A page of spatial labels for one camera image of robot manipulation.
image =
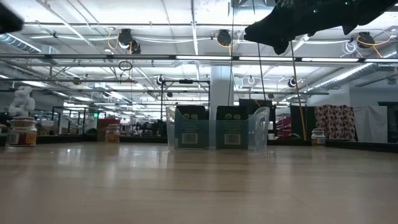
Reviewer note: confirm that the overhead bar with light strips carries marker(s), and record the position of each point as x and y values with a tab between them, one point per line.
93	56

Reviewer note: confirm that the patterned red white cloth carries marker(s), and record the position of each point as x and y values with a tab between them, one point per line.
335	121

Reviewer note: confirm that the clear plastic bin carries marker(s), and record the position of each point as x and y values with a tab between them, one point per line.
212	138

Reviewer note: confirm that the white hanging sheet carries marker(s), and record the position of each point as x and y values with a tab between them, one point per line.
371	124

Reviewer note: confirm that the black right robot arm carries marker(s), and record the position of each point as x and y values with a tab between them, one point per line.
373	12

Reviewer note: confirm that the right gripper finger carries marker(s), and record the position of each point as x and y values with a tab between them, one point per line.
264	31
283	46

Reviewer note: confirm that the dark green spice tin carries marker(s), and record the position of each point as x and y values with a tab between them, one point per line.
190	124
231	124

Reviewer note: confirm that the red-capped spice jar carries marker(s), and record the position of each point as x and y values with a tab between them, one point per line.
102	124

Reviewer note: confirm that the black metal rack frame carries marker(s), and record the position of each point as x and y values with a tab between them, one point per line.
186	81

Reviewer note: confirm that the white robot figure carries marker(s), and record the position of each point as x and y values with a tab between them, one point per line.
21	101

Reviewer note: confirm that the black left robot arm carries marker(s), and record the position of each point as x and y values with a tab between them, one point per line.
7	20

